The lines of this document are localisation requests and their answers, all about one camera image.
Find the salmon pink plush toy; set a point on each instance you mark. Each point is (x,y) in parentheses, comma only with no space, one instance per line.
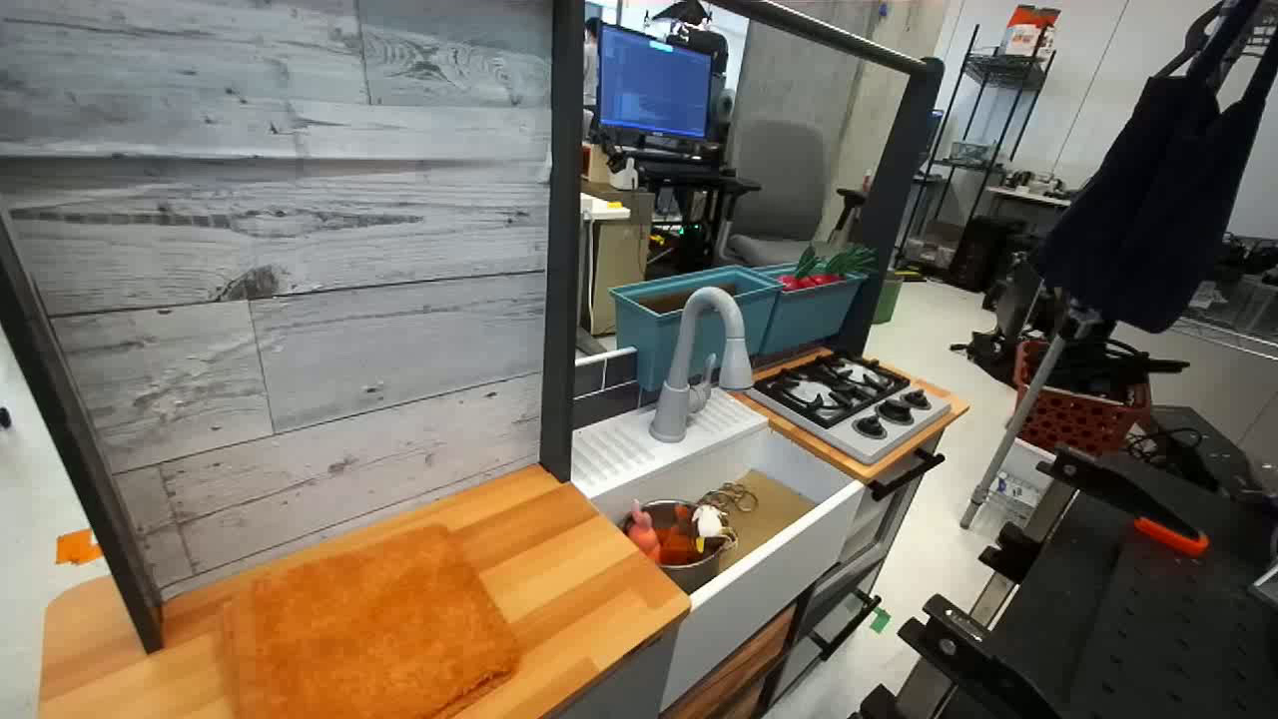
(644,534)

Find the orange plush toy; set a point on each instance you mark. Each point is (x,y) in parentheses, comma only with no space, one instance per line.
(681,546)

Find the orange terry towel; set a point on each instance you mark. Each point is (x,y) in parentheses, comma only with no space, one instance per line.
(367,626)

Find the grey toy faucet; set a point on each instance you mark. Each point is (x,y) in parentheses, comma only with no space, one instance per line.
(693,331)

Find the red toy vegetable green leaves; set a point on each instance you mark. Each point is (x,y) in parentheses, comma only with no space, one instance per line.
(834,266)

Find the grey toy gas stove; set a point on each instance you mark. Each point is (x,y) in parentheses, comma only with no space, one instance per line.
(854,403)

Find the black stove knob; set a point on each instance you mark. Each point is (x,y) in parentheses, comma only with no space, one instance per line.
(870,427)
(898,411)
(918,399)

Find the white sink basin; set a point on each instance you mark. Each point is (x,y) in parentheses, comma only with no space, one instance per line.
(762,586)

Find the empty teal planter box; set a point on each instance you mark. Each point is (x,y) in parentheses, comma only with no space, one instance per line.
(666,331)

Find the teal planter box with vegetables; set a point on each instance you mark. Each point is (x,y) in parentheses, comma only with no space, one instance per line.
(806,318)

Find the bunch of metal rings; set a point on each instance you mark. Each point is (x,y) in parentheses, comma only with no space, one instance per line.
(745,499)

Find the stainless steel pot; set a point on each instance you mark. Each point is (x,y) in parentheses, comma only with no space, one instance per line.
(693,570)

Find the grey office chair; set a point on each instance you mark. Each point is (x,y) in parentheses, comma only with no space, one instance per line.
(785,181)

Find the computer monitor blue screen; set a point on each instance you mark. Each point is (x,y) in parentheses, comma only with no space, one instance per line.
(654,80)

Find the green floor tape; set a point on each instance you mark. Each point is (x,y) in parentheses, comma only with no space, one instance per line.
(882,622)

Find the white tripod leg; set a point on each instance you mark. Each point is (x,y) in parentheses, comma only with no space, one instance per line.
(1020,420)

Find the grey wood backsplash panel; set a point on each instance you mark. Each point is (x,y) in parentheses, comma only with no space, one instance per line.
(267,266)

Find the red plastic crate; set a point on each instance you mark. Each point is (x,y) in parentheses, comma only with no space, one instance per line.
(1082,420)

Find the orange box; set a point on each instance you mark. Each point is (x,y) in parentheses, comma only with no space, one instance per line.
(1027,29)

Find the black hanging bag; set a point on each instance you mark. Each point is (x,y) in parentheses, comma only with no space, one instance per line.
(1152,214)

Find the orange floor tape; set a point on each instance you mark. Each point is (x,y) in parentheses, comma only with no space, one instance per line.
(77,548)

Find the black metal frame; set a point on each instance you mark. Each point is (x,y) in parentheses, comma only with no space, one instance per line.
(560,266)

